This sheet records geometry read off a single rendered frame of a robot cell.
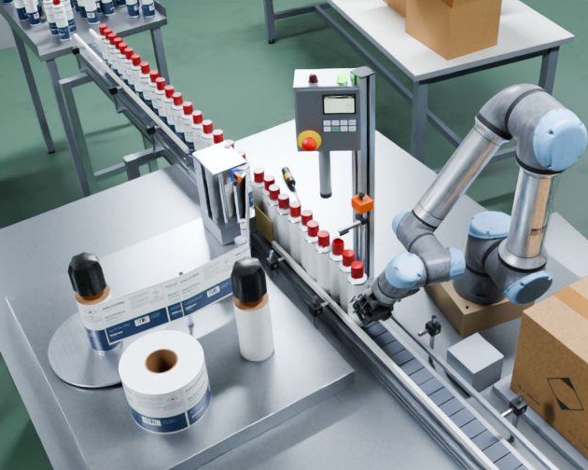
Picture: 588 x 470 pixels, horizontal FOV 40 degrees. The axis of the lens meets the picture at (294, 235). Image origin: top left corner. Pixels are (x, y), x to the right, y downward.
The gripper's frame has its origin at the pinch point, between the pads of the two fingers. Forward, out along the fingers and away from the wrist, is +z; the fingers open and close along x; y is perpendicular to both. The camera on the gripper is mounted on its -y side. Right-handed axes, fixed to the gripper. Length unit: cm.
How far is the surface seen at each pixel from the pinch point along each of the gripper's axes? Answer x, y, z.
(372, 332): 4.1, 0.1, 3.9
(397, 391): 20.8, 5.8, -3.3
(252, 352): -5.4, 31.4, 4.6
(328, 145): -40.3, -4.9, -20.3
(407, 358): 14.9, -1.7, -2.3
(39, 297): -53, 70, 37
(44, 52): -187, 19, 114
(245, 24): -267, -152, 262
